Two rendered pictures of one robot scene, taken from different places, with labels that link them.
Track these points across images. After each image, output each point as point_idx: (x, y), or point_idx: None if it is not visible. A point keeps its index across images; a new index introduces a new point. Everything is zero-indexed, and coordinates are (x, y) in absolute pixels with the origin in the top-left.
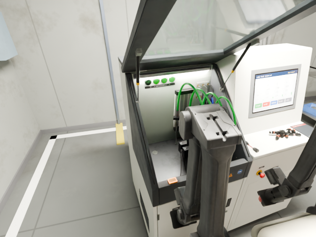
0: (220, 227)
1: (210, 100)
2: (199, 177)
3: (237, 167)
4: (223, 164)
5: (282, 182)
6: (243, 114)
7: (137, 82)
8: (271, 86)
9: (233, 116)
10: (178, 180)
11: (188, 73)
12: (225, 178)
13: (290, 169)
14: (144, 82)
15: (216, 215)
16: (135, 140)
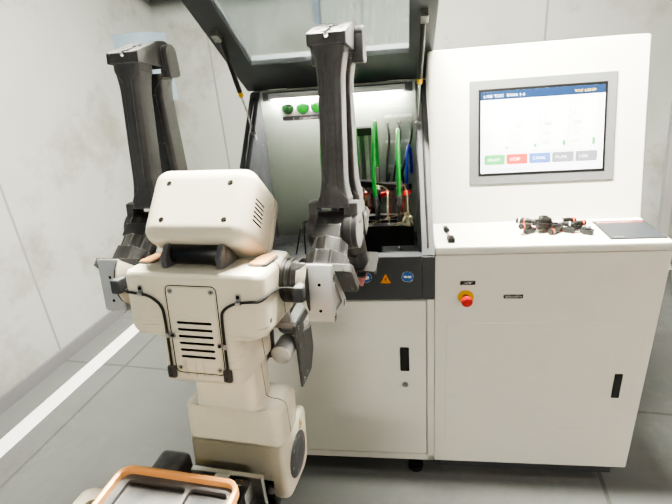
0: (142, 176)
1: (409, 151)
2: (159, 138)
3: (398, 263)
4: (128, 85)
5: None
6: (456, 175)
7: (237, 92)
8: (526, 119)
9: (396, 160)
10: None
11: (363, 95)
12: (135, 105)
13: (575, 321)
14: (281, 109)
15: (134, 155)
16: None
